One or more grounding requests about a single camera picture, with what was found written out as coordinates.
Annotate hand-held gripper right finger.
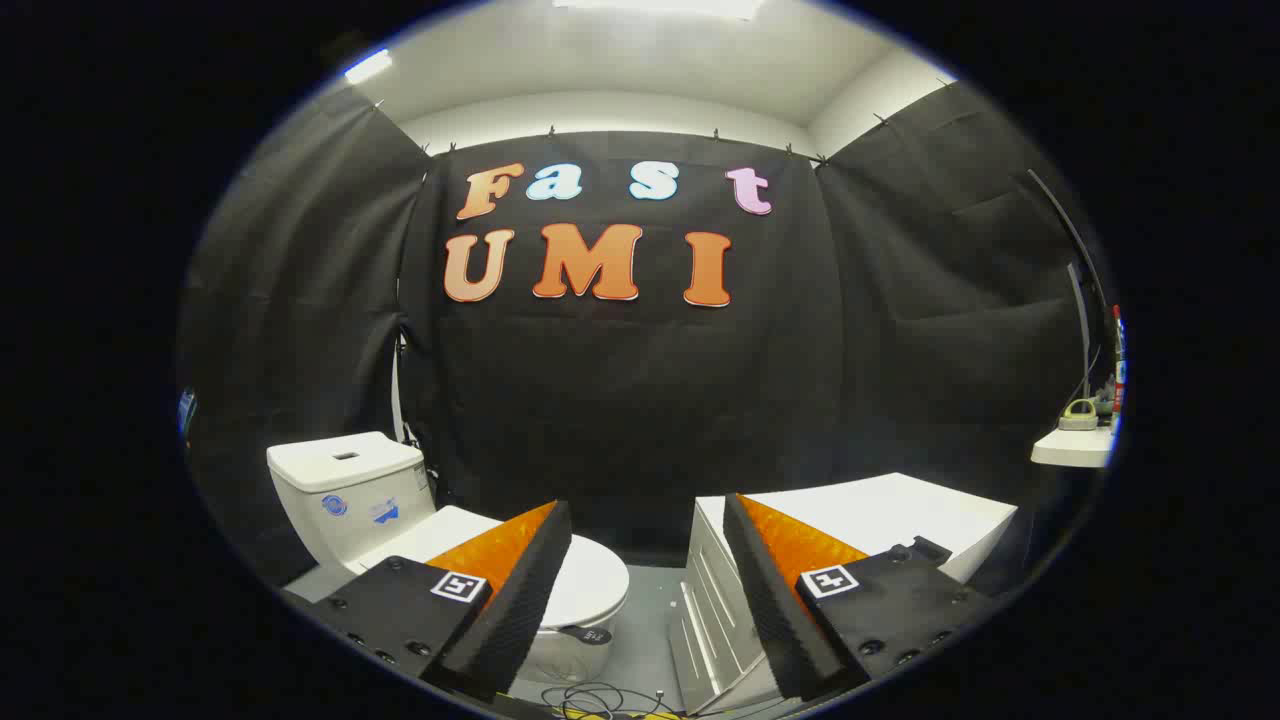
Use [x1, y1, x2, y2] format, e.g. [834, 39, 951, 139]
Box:
[722, 493, 1001, 703]

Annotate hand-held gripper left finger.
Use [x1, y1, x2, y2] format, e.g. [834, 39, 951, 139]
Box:
[283, 500, 573, 703]

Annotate white toilet lid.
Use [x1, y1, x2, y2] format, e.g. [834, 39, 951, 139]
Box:
[360, 505, 631, 631]

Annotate white toilet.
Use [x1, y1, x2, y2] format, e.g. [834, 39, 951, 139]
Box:
[266, 432, 631, 686]

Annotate white drawer cabinet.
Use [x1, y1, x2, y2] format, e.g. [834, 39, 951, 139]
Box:
[668, 472, 1019, 716]

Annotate black backdrop cloth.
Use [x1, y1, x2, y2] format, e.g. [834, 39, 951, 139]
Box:
[178, 82, 1101, 591]

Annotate red white can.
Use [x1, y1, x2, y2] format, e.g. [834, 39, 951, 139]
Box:
[1109, 305, 1127, 417]

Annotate black curved rod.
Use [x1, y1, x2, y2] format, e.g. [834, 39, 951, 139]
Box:
[1027, 169, 1113, 336]

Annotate ceiling light panel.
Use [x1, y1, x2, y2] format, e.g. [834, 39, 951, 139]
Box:
[552, 0, 766, 22]
[344, 49, 394, 86]

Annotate black floor cables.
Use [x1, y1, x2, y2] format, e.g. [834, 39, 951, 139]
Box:
[540, 682, 683, 720]

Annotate white wall shelf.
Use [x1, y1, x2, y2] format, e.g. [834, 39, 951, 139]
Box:
[1031, 425, 1114, 468]

